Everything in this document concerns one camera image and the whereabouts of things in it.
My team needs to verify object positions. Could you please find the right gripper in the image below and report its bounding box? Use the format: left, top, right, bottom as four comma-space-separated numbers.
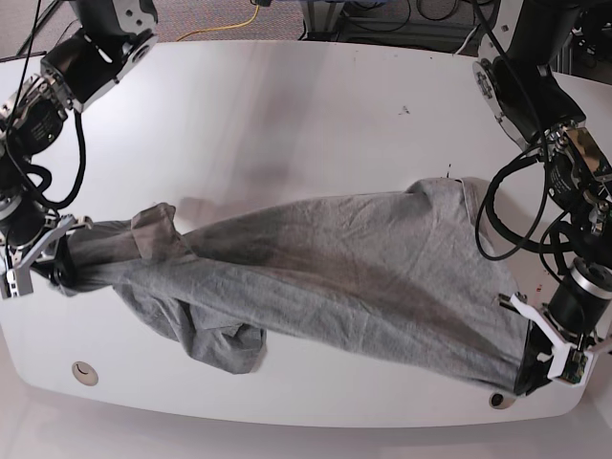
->
1, 214, 94, 288

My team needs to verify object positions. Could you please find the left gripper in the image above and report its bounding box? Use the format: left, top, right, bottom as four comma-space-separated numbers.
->
498, 293, 611, 396

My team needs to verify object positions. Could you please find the grey Hugging Face t-shirt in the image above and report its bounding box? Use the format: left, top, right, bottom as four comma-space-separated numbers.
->
63, 178, 528, 391

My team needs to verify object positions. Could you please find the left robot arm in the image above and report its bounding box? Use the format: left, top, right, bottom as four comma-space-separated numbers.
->
473, 1, 611, 396

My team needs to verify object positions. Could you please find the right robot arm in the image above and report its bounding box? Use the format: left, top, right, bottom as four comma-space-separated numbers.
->
1, 1, 158, 298

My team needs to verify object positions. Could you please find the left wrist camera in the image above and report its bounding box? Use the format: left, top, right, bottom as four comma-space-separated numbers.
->
547, 346, 594, 386

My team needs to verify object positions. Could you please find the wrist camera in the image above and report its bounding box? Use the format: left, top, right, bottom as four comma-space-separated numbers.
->
1, 268, 33, 299
547, 346, 594, 386

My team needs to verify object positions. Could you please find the right table cable grommet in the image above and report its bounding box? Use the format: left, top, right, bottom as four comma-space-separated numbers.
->
489, 392, 517, 410

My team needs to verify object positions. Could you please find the table cable grommet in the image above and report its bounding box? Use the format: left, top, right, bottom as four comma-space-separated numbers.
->
72, 361, 99, 387
489, 392, 517, 410

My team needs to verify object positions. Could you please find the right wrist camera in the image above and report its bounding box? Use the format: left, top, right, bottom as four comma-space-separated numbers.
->
1, 268, 33, 299

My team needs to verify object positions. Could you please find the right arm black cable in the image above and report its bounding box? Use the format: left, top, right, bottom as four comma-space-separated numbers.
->
18, 112, 88, 211

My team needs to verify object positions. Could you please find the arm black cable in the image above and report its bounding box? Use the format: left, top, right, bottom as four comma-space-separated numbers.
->
475, 142, 575, 262
18, 112, 88, 211

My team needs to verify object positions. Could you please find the left table cable grommet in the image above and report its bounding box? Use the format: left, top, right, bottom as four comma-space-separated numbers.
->
72, 361, 99, 387

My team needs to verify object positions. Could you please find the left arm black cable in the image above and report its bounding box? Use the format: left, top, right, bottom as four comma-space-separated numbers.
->
475, 142, 575, 262

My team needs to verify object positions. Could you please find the yellow cable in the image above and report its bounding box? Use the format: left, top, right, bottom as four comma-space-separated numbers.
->
177, 0, 262, 43

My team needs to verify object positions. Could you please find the black cable on floor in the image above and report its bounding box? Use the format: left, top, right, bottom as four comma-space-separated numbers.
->
13, 0, 63, 56

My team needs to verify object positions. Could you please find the white cable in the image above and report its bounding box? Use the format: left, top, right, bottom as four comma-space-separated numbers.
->
453, 21, 484, 56

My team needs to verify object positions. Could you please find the aluminium frame rail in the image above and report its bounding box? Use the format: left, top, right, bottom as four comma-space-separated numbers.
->
299, 0, 482, 55

